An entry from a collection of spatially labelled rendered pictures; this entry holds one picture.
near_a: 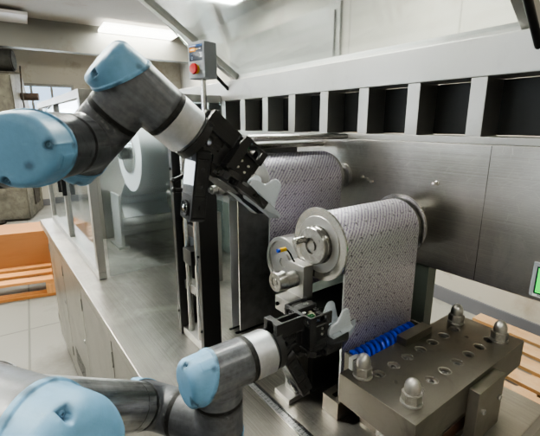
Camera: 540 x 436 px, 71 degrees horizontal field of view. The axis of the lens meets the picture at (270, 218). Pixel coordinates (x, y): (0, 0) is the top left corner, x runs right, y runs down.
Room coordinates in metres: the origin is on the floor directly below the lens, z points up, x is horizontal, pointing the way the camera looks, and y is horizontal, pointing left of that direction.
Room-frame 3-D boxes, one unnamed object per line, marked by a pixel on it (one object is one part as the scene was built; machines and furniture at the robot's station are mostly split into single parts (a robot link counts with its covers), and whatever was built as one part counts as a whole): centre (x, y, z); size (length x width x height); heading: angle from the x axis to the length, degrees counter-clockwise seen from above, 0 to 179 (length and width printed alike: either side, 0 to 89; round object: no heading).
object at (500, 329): (0.74, -0.49, 1.05); 0.04 x 0.04 x 0.04
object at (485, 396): (0.61, -0.41, 0.96); 0.10 x 0.03 x 0.11; 127
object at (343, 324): (0.66, -0.14, 1.11); 0.09 x 0.03 x 0.06; 125
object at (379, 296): (0.75, -0.24, 1.12); 0.23 x 0.01 x 0.18; 127
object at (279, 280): (0.71, -0.02, 1.18); 0.04 x 0.02 x 0.04; 37
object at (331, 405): (0.75, -0.24, 0.92); 0.28 x 0.04 x 0.04; 127
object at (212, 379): (0.52, 0.08, 1.11); 0.11 x 0.08 x 0.09; 126
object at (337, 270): (0.72, -0.10, 1.25); 0.15 x 0.01 x 0.15; 37
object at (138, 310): (1.50, 0.43, 0.88); 2.52 x 0.66 x 0.04; 37
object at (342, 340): (0.63, -0.11, 1.09); 0.09 x 0.05 x 0.02; 125
